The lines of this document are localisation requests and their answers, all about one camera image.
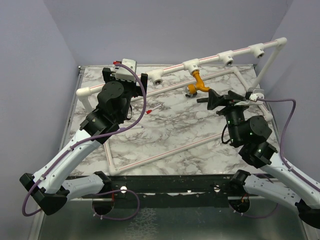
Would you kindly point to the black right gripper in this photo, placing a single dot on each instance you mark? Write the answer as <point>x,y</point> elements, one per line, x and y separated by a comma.
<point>215,100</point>

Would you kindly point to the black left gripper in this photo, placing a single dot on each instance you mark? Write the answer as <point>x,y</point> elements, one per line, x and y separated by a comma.
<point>138,91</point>

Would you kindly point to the orange water faucet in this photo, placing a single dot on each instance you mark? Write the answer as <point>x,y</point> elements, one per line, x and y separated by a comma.
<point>198,85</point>

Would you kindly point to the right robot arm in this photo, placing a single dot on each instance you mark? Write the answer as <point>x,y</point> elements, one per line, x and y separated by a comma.
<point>298,191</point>

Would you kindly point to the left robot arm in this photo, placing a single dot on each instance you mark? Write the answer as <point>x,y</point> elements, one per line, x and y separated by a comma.
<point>49,188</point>

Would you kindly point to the small black knob fitting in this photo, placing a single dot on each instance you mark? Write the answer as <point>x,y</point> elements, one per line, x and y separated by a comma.
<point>191,95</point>

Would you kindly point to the red capped white marker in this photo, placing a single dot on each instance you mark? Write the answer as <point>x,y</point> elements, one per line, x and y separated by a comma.
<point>152,109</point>

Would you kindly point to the purple capped white marker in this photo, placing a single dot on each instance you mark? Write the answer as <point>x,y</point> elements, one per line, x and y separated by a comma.
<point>138,127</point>

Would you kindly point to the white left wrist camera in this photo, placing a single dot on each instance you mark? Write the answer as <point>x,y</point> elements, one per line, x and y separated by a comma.
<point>122,74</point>

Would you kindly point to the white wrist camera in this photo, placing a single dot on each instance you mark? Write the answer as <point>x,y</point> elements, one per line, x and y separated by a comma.
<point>122,74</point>
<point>252,97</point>

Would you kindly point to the white pipe frame with tees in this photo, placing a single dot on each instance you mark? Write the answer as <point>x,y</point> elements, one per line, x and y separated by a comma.
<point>182,137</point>

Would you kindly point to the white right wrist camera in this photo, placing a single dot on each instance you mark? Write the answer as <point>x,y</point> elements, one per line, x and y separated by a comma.
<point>252,97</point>

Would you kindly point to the black table front rail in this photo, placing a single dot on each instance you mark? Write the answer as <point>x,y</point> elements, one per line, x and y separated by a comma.
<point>169,191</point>

